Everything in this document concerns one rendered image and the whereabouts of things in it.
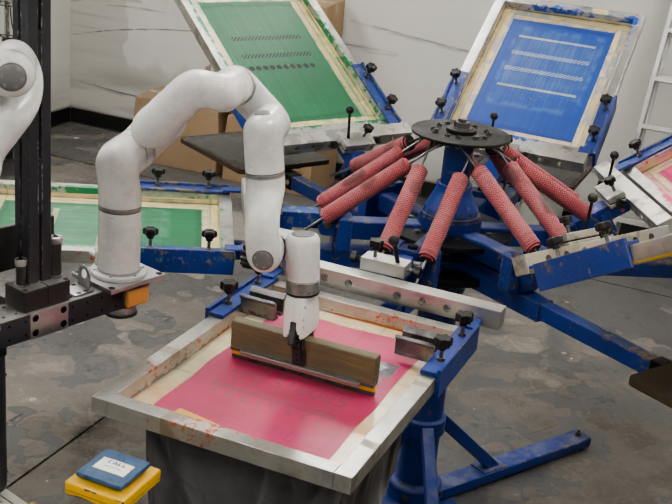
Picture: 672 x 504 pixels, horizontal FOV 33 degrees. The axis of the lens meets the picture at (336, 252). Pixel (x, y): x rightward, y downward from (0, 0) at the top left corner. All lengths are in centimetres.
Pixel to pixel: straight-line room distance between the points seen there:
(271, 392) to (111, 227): 50
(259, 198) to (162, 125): 26
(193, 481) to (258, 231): 55
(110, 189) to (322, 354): 59
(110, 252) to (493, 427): 229
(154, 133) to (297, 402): 65
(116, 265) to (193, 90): 45
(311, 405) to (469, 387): 233
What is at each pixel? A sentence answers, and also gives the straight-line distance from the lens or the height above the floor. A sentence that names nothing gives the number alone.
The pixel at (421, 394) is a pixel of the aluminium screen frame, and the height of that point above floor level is 99.
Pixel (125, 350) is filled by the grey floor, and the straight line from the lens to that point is 480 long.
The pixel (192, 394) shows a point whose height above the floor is 95.
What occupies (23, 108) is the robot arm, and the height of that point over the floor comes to 158.
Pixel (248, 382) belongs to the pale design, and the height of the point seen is 95.
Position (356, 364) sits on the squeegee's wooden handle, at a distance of 248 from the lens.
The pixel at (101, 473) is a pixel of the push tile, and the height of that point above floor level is 97.
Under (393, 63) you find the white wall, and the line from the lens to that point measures 697.
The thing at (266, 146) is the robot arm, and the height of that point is 149.
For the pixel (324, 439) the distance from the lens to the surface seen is 233.
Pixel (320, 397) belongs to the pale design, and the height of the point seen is 95.
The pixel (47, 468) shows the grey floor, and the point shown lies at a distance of 402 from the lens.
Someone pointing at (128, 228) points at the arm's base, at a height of 126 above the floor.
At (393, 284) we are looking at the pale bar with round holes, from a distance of 289.
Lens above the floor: 213
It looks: 21 degrees down
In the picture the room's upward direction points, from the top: 5 degrees clockwise
